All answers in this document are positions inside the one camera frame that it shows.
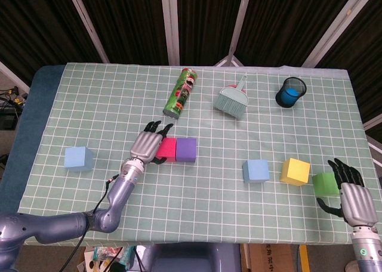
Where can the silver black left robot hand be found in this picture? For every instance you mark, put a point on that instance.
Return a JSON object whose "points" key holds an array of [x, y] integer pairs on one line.
{"points": [[146, 146]]}

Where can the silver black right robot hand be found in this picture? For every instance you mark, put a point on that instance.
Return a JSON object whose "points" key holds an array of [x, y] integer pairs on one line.
{"points": [[358, 203]]}

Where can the pink foam cube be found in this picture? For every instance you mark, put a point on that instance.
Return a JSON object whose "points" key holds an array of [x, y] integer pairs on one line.
{"points": [[167, 148]]}

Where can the green foam cube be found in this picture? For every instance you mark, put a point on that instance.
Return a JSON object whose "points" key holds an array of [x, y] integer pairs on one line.
{"points": [[325, 184]]}

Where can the purple foam cube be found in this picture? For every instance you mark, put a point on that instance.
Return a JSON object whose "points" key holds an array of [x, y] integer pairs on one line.
{"points": [[186, 149]]}

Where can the light blue foam cube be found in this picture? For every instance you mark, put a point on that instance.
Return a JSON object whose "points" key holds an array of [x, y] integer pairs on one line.
{"points": [[255, 170], [76, 158]]}

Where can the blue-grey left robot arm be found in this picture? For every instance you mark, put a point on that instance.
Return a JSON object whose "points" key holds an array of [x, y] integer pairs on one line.
{"points": [[118, 194]]}

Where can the green Pringles can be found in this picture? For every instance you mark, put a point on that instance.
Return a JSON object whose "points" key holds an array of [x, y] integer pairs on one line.
{"points": [[182, 93]]}

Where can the yellow foam cube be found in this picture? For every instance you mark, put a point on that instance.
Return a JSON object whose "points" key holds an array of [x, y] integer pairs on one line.
{"points": [[294, 172]]}

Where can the yellow bar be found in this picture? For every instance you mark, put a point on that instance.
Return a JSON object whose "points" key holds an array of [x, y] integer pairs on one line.
{"points": [[303, 258]]}

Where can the green checkered tablecloth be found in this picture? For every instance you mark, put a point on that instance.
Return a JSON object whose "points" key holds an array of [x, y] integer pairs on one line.
{"points": [[209, 200]]}

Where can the teal hand brush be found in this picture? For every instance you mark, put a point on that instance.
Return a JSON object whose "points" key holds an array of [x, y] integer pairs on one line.
{"points": [[229, 100]]}

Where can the brown cardboard box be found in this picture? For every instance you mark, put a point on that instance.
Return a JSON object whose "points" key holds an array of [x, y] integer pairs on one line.
{"points": [[268, 258]]}

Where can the red round disc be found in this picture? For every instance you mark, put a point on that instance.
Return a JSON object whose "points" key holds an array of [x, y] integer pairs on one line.
{"points": [[244, 90]]}

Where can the blue-grey robot torso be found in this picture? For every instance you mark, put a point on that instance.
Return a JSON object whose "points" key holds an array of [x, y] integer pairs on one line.
{"points": [[191, 258]]}

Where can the colourful printed papers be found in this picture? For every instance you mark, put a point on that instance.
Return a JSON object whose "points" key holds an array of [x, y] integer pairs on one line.
{"points": [[101, 258]]}

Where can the black mesh pen cup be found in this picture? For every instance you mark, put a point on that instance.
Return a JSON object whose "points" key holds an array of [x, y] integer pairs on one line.
{"points": [[280, 100]]}

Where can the black device box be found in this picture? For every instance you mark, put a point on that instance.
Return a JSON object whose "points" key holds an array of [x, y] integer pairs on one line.
{"points": [[9, 121]]}

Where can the white frame bar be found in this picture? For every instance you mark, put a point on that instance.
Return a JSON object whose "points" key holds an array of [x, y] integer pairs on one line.
{"points": [[13, 76], [376, 145], [374, 121]]}

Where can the white frame post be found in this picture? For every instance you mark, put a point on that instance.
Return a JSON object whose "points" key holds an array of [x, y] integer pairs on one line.
{"points": [[341, 18], [170, 24], [241, 15], [87, 24]]}

